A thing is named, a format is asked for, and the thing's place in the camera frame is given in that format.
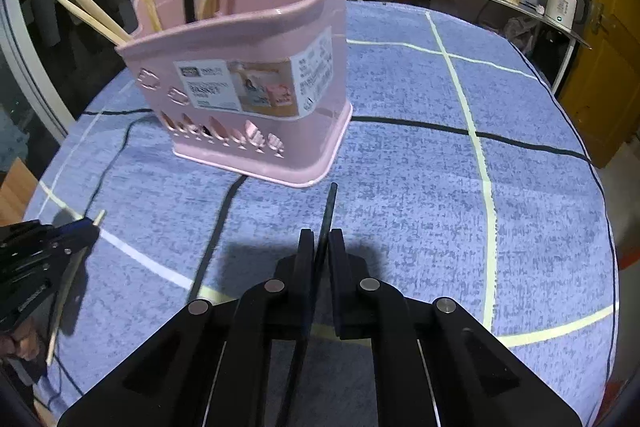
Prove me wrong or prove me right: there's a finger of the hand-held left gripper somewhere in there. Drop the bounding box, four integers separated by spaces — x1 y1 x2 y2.
42 218 101 260

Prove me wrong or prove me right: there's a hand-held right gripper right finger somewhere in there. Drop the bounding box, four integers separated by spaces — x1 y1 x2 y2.
327 228 583 427

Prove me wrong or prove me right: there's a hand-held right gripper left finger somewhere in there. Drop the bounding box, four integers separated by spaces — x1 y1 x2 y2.
57 228 317 427

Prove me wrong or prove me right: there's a pink plastic utensil holder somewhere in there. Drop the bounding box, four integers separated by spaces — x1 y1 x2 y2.
115 0 353 188

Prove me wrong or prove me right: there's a person's left hand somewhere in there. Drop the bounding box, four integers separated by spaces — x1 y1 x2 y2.
0 324 43 363

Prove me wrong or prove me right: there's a sliding glass door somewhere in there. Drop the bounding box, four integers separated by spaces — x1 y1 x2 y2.
0 0 76 168

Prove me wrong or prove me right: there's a metal kitchen counter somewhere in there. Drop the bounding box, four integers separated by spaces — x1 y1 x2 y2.
345 0 593 82

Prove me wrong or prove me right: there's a yellow wooden door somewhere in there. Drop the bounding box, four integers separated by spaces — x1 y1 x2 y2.
557 0 640 168

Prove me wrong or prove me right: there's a white electric kettle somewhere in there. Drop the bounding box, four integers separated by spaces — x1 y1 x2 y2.
544 0 590 28

